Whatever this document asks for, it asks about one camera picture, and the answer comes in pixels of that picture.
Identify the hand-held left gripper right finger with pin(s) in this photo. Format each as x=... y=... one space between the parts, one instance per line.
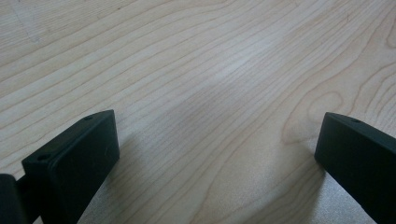
x=358 y=152

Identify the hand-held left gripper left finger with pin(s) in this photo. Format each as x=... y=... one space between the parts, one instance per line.
x=74 y=161

